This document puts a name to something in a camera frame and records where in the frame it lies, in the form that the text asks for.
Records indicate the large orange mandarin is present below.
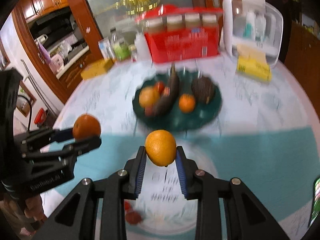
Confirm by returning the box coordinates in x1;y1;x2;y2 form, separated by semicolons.
73;114;101;140

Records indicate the red lychee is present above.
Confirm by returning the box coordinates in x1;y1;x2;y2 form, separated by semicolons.
125;211;143;225
144;106;154;116

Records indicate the small yellow kumquat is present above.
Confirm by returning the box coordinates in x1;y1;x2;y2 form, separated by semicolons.
145;129;177;166

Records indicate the overripe brown banana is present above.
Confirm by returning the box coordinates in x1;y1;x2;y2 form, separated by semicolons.
152;62;180;116

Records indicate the small red cherry tomato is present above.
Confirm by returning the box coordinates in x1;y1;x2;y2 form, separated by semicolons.
154;81;165;95

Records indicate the small orange tangerine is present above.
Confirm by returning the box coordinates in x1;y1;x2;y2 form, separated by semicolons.
178;94;196;113

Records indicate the large red tomato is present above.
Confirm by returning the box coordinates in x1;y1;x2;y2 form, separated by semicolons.
124;200;132;213

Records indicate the left hand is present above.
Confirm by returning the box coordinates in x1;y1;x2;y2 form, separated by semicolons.
24;195;45;221

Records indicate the yellow cardboard box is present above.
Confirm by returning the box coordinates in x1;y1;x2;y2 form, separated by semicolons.
80;58;114;80

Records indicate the yellow passion fruit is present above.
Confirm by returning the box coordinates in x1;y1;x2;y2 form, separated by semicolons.
139;86;160;108

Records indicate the dark green leaf plate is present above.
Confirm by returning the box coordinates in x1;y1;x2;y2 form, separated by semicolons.
132;72;222;132

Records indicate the white blue small box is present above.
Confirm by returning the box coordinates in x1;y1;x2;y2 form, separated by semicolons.
98;38;112;59

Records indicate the clear bottle green label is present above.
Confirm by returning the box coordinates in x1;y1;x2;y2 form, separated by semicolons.
110;28;131;61

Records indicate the small glass jar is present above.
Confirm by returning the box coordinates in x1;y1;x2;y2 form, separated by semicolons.
129;44;138;62

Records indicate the white squeeze bottle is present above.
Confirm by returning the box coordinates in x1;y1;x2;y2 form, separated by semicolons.
135;33;152;61

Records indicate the dark brown avocado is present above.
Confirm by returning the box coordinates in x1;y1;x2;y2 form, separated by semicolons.
191;76;216;105

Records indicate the yellow tissue pack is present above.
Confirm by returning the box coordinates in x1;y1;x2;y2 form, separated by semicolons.
236;44;272;83

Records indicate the red paper cup package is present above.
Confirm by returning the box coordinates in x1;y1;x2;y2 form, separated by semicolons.
136;5;223;63

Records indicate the black cable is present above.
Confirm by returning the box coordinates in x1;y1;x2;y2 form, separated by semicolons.
17;94;33;132

